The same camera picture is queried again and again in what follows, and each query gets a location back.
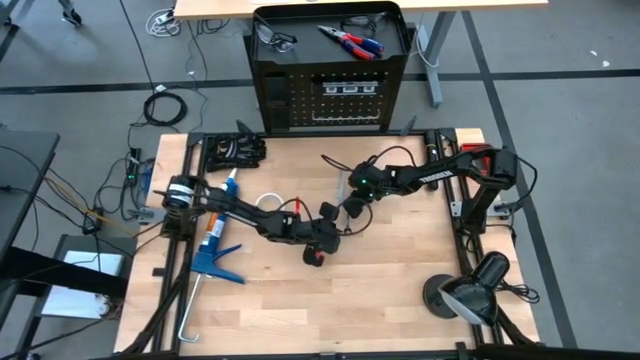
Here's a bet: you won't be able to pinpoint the black pegboard cart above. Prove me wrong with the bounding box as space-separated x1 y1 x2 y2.
243 0 416 136

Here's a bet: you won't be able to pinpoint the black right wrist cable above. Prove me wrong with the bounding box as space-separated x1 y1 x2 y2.
319 144 417 174

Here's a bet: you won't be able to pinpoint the wooden desk grey legs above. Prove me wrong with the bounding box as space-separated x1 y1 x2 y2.
173 0 550 110

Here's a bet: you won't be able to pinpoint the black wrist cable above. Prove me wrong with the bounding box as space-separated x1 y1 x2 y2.
319 144 417 174
276 196 374 237

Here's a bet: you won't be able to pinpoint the blue caulking gun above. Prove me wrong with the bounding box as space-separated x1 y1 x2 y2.
178 167 247 345

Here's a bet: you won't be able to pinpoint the red blue handled pliers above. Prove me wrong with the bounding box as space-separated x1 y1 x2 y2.
318 24 386 62

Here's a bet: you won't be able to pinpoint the black metal beam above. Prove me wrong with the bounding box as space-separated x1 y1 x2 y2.
0 246 130 300

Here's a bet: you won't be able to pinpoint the black work gloves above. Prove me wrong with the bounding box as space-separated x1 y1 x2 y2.
205 133 268 170

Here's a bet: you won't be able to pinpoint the silver combination wrench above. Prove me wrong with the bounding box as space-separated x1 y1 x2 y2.
337 169 351 236

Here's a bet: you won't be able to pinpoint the black cylindrical flashlight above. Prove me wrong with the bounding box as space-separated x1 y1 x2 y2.
425 130 442 191

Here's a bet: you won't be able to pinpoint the coiled black cable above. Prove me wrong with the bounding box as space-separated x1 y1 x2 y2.
143 90 189 128

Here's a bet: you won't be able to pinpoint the black frame safety glasses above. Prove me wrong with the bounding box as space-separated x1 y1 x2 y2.
339 12 389 31
254 17 299 54

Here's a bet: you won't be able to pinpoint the black desk lamp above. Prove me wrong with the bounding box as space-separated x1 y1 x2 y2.
422 250 512 329

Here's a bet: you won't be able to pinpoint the black side table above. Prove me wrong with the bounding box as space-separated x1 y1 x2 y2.
0 122 62 266

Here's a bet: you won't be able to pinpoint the white tape roll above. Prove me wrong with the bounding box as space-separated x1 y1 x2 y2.
255 192 286 211

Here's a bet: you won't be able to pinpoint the coiled white cable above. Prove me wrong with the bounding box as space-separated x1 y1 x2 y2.
145 7 184 39

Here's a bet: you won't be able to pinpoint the black lamp power cord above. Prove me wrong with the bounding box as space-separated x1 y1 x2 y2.
499 279 542 305

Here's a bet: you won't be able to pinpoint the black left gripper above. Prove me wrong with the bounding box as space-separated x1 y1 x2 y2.
299 201 348 268

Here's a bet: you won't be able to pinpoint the black aluminium table frame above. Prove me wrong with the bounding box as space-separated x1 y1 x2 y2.
117 127 541 360

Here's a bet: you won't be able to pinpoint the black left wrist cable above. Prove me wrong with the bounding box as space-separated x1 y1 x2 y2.
276 196 374 237

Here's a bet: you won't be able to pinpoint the red plastic bin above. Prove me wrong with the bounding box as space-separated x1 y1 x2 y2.
459 143 494 174

